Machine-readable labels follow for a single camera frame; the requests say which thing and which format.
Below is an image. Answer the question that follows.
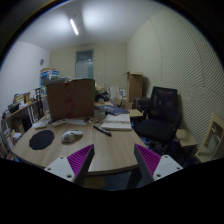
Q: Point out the ceiling fluorescent light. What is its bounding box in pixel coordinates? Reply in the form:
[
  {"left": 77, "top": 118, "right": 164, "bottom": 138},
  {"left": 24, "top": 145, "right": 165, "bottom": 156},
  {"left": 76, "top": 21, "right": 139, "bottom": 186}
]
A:
[{"left": 70, "top": 19, "right": 79, "bottom": 36}]

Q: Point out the black pen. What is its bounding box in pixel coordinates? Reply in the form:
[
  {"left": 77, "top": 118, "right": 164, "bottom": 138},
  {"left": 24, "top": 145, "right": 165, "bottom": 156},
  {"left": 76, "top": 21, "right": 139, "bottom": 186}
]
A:
[{"left": 93, "top": 125, "right": 112, "bottom": 137}]

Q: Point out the blue white box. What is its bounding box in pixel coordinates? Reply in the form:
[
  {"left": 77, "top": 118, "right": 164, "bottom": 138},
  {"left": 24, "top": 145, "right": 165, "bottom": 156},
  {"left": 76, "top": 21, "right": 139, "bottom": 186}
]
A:
[{"left": 40, "top": 68, "right": 59, "bottom": 86}]

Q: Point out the white paper sheet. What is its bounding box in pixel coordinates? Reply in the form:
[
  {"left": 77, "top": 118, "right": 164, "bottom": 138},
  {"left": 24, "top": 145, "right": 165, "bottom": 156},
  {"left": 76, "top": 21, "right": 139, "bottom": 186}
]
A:
[{"left": 65, "top": 119, "right": 88, "bottom": 126}]

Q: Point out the wooden bookshelf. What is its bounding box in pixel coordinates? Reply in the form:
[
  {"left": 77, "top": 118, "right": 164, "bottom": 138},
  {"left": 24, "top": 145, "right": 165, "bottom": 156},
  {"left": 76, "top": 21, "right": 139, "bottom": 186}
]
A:
[{"left": 0, "top": 87, "right": 47, "bottom": 158}]

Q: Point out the white remote control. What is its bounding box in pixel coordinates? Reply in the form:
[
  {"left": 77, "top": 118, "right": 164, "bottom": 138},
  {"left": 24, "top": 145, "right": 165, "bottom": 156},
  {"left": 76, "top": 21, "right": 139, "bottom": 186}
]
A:
[{"left": 52, "top": 119, "right": 66, "bottom": 127}]

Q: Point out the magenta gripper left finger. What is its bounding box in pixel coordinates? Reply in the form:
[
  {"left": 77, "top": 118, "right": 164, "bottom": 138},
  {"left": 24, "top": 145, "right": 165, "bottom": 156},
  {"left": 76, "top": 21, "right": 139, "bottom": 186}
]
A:
[{"left": 45, "top": 144, "right": 95, "bottom": 186}]

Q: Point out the black office chair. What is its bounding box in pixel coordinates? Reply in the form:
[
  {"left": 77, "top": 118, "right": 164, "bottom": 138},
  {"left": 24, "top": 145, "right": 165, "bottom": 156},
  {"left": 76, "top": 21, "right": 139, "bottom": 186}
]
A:
[{"left": 135, "top": 86, "right": 182, "bottom": 153}]

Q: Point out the tall cardboard box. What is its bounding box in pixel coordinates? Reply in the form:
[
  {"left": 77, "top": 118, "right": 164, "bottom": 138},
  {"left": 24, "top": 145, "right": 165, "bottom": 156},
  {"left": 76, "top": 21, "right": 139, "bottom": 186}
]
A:
[{"left": 125, "top": 71, "right": 144, "bottom": 102}]

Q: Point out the grey computer mouse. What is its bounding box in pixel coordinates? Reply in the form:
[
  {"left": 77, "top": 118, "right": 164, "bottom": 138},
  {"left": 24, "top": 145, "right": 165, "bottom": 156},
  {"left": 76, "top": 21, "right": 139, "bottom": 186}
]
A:
[{"left": 61, "top": 130, "right": 83, "bottom": 144}]

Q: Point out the open white notebook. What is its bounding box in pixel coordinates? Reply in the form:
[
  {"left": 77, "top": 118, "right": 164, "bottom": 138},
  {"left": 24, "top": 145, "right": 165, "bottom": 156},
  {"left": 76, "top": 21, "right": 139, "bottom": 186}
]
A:
[{"left": 102, "top": 114, "right": 131, "bottom": 130}]

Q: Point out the round black mouse pad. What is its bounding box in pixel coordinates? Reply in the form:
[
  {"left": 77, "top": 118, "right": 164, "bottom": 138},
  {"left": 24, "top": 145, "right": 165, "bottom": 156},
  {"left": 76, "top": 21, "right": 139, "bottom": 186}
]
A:
[{"left": 29, "top": 130, "right": 55, "bottom": 150}]

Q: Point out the wooden chair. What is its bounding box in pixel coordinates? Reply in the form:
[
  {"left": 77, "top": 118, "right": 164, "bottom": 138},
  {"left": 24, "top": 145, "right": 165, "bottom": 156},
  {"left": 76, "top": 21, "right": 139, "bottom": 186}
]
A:
[{"left": 195, "top": 113, "right": 224, "bottom": 163}]

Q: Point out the small wooden stool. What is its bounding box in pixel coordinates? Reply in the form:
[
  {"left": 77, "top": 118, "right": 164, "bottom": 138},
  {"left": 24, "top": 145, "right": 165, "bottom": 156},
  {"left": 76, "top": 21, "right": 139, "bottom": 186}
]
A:
[{"left": 176, "top": 129, "right": 197, "bottom": 155}]

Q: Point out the large brown cardboard box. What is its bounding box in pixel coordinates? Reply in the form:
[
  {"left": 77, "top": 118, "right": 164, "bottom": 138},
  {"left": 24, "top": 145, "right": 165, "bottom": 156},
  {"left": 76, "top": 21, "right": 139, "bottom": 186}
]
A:
[{"left": 47, "top": 79, "right": 95, "bottom": 120}]

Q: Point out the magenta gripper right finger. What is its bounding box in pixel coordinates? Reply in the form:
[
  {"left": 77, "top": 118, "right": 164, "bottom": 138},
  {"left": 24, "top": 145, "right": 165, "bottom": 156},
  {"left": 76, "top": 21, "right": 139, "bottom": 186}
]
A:
[{"left": 134, "top": 144, "right": 182, "bottom": 185}]

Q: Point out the grey door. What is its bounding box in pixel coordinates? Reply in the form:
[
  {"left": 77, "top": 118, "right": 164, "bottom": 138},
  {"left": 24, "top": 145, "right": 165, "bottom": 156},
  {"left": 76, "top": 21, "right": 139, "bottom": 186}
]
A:
[{"left": 75, "top": 50, "right": 93, "bottom": 79}]

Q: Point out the blue book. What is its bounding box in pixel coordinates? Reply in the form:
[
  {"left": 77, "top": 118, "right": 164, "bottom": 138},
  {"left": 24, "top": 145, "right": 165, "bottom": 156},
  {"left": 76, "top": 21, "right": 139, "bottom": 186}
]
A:
[{"left": 97, "top": 105, "right": 129, "bottom": 116}]

